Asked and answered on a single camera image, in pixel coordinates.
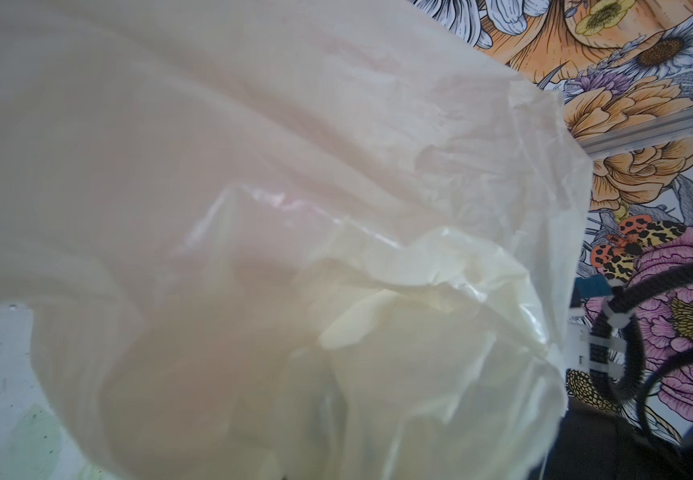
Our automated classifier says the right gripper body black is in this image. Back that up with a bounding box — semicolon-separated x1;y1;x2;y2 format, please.
541;399;693;479

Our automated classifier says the translucent yellow plastic bag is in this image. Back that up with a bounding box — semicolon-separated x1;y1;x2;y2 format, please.
0;1;593;479

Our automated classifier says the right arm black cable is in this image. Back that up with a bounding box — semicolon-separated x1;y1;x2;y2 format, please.
589;254;693;457

